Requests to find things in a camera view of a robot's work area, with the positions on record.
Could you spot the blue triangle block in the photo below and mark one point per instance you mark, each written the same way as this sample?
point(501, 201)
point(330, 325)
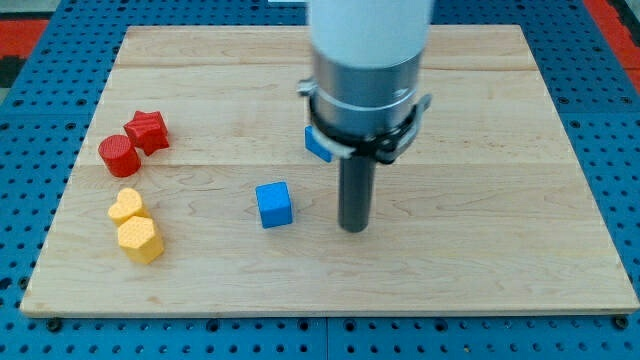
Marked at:
point(314, 147)

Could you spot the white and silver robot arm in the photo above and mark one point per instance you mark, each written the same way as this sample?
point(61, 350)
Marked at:
point(366, 57)

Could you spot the red star block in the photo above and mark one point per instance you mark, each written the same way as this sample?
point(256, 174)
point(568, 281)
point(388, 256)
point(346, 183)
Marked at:
point(147, 131)

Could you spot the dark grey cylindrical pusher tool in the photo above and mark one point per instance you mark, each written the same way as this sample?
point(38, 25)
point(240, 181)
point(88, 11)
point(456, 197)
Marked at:
point(356, 179)

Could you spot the blue cube block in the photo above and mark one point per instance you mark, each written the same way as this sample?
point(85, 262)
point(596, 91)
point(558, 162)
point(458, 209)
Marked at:
point(274, 204)

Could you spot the light wooden board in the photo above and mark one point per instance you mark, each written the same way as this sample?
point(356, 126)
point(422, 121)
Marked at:
point(487, 213)

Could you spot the yellow hexagon block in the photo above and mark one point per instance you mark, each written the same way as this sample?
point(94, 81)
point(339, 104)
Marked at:
point(140, 239)

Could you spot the yellow heart block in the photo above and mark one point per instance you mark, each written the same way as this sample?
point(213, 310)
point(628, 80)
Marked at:
point(128, 203)

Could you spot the red cylinder block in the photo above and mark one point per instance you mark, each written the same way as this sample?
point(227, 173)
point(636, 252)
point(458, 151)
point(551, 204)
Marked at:
point(119, 156)

